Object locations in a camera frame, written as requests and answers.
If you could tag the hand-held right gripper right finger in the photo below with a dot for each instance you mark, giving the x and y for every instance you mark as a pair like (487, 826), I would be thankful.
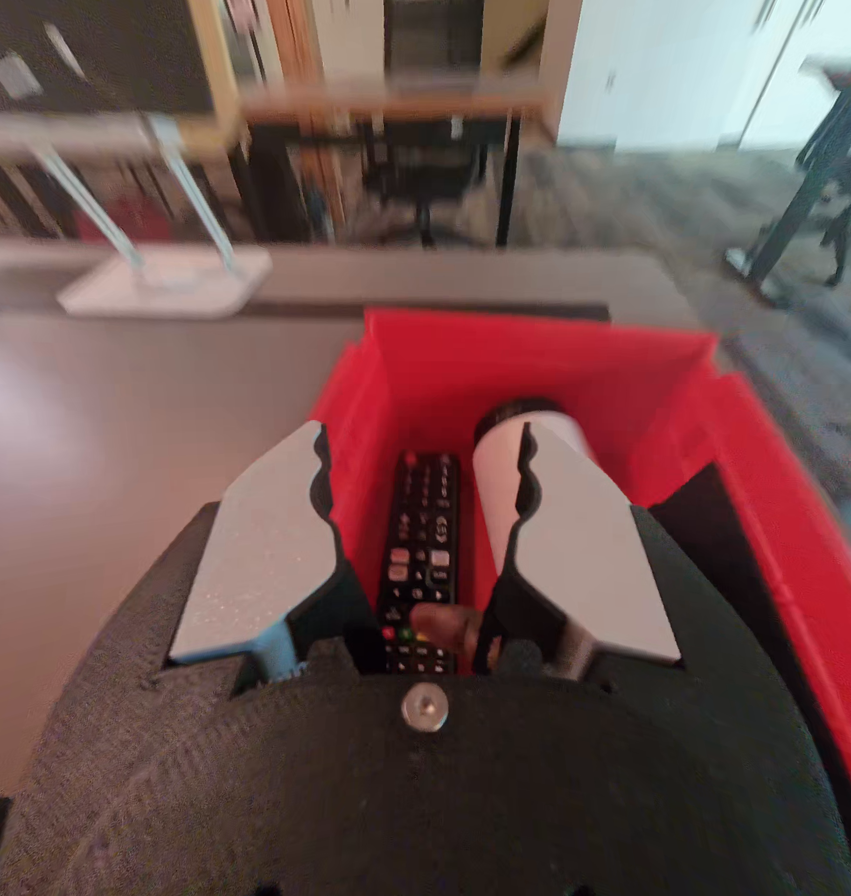
(593, 560)

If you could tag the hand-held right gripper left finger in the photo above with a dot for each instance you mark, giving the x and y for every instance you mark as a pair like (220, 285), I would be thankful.
(257, 553)

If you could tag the black remote control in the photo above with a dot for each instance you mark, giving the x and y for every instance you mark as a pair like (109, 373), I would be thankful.
(418, 532)

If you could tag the red plastic storage bin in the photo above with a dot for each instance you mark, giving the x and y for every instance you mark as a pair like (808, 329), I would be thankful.
(467, 364)

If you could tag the person's right hand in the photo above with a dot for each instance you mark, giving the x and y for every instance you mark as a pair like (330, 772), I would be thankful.
(450, 626)

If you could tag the black office chair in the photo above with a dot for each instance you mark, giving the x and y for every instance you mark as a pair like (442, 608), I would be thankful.
(418, 168)

